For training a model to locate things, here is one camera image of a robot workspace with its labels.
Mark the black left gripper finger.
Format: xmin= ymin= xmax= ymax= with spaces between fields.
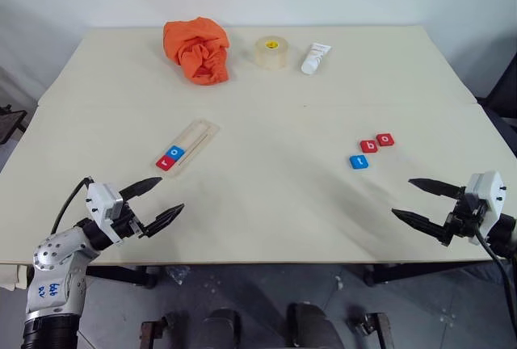
xmin=140 ymin=203 xmax=186 ymax=239
xmin=118 ymin=177 xmax=163 ymax=204

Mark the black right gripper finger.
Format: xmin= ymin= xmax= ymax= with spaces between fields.
xmin=391 ymin=208 xmax=452 ymax=247
xmin=408 ymin=178 xmax=466 ymax=200

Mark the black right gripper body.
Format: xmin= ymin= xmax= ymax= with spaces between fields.
xmin=443 ymin=193 xmax=492 ymax=246

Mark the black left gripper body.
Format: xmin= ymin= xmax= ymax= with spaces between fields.
xmin=109 ymin=199 xmax=148 ymax=242

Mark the red letter tile r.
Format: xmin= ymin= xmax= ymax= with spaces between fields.
xmin=155 ymin=153 xmax=175 ymax=172

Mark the blue letter tile o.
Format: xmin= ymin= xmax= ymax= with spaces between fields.
xmin=166 ymin=145 xmax=187 ymax=163

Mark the wooden letter tray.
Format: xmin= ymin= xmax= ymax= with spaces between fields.
xmin=154 ymin=120 xmax=221 ymax=179

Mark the blue letter tile t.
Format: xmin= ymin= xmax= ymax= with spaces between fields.
xmin=348 ymin=154 xmax=370 ymax=171

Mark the black table foot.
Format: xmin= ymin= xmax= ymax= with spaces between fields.
xmin=86 ymin=265 xmax=159 ymax=290
xmin=362 ymin=260 xmax=496 ymax=288

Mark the crumpled clear plastic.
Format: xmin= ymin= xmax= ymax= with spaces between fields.
xmin=164 ymin=265 xmax=191 ymax=286

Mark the black chair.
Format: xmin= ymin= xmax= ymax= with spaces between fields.
xmin=478 ymin=52 xmax=517 ymax=152

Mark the dark rounded shape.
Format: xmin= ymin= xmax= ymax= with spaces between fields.
xmin=200 ymin=309 xmax=244 ymax=349

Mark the dark stool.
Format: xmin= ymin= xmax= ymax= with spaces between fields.
xmin=0 ymin=104 xmax=28 ymax=146

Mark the crumpled orange cloth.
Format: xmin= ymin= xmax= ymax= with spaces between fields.
xmin=162 ymin=16 xmax=232 ymax=86

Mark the white cream tube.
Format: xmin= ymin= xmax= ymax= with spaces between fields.
xmin=301 ymin=41 xmax=334 ymax=77

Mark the clear tape roll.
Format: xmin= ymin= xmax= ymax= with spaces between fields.
xmin=254 ymin=36 xmax=292 ymax=70

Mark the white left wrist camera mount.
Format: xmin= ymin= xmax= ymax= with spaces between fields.
xmin=86 ymin=182 xmax=124 ymax=242

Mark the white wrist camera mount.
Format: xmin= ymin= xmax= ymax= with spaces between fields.
xmin=86 ymin=182 xmax=124 ymax=242
xmin=464 ymin=170 xmax=506 ymax=246

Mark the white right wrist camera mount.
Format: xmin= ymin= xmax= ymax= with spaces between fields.
xmin=464 ymin=170 xmax=506 ymax=246

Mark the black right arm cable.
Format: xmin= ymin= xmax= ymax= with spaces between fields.
xmin=473 ymin=227 xmax=517 ymax=317

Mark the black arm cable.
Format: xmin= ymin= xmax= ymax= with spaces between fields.
xmin=473 ymin=227 xmax=517 ymax=317
xmin=48 ymin=176 xmax=96 ymax=239

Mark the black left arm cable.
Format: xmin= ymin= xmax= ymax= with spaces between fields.
xmin=48 ymin=176 xmax=96 ymax=239

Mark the rusty metal bracket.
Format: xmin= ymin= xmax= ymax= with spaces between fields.
xmin=348 ymin=311 xmax=396 ymax=349
xmin=140 ymin=311 xmax=191 ymax=349

